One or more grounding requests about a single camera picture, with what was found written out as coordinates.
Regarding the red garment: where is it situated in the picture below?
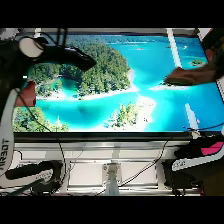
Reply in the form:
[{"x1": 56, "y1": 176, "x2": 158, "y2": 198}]
[{"x1": 15, "y1": 80, "x2": 37, "y2": 108}]

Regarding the pink garment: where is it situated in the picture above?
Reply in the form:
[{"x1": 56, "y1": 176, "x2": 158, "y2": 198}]
[{"x1": 200, "y1": 141, "x2": 224, "y2": 157}]

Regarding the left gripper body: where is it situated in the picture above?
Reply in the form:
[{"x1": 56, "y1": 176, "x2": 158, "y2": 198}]
[{"x1": 63, "y1": 45, "x2": 98, "y2": 73}]

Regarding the silver frame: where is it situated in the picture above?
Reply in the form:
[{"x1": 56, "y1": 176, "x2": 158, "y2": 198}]
[{"x1": 0, "y1": 27, "x2": 224, "y2": 197}]

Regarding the black cable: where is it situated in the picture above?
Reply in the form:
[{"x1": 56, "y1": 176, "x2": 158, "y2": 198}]
[
  {"x1": 15, "y1": 94, "x2": 72, "y2": 188},
  {"x1": 118, "y1": 122, "x2": 224, "y2": 188}
]

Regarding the heap of clothes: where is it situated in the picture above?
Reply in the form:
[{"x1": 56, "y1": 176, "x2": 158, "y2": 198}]
[{"x1": 201, "y1": 27, "x2": 224, "y2": 69}]

